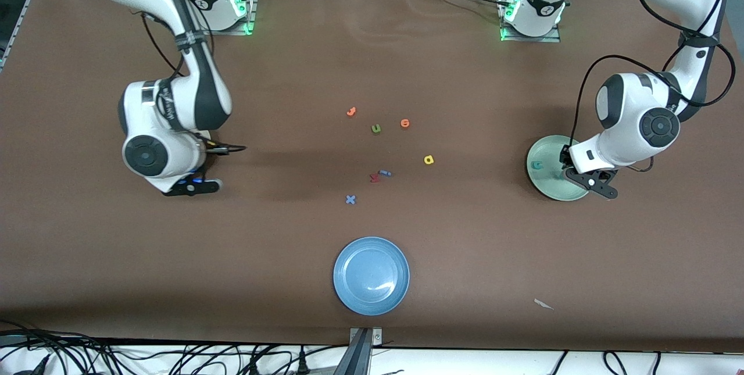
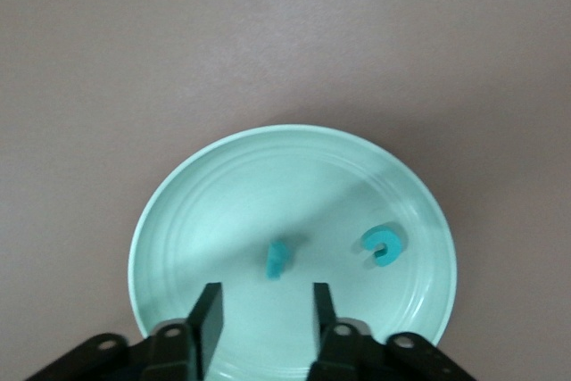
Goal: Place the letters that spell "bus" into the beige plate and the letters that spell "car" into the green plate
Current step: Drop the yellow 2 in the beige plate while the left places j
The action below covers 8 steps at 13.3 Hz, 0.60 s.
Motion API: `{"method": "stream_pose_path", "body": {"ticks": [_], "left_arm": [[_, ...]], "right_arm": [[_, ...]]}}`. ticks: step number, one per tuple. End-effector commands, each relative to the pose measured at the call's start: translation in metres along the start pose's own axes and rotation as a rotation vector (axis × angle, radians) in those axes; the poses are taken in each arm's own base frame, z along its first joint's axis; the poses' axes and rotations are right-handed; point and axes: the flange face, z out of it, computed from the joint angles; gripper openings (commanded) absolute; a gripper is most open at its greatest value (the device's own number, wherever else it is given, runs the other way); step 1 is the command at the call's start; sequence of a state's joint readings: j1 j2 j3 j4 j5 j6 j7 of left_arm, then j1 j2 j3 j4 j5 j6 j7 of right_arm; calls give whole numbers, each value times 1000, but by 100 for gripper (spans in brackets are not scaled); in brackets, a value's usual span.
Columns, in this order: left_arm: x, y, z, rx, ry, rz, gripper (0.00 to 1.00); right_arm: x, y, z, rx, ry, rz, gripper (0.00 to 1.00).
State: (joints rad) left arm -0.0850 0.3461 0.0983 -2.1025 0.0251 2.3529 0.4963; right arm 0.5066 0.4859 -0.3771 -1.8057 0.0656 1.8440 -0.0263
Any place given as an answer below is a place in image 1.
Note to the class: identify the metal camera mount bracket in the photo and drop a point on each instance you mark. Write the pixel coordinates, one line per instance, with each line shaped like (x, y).
(365, 337)

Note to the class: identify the brown table cover sheet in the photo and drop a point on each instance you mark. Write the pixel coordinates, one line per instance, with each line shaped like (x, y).
(372, 72)

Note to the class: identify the blue foam letter x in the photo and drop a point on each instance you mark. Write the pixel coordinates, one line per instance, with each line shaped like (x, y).
(350, 199)

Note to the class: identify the blue plate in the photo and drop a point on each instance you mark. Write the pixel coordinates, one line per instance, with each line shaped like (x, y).
(372, 276)

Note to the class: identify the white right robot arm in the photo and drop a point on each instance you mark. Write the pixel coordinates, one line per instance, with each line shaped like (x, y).
(174, 102)

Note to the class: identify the white paper scrap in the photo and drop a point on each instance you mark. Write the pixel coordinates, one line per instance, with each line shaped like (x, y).
(543, 303)

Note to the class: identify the pale green plate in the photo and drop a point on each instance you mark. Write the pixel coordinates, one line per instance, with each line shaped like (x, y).
(549, 151)

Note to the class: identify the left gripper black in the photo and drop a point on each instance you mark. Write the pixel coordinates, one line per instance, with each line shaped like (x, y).
(564, 158)

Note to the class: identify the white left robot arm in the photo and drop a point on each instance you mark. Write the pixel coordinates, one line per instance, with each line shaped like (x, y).
(639, 125)

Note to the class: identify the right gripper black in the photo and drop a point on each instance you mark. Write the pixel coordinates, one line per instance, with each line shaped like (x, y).
(208, 146)

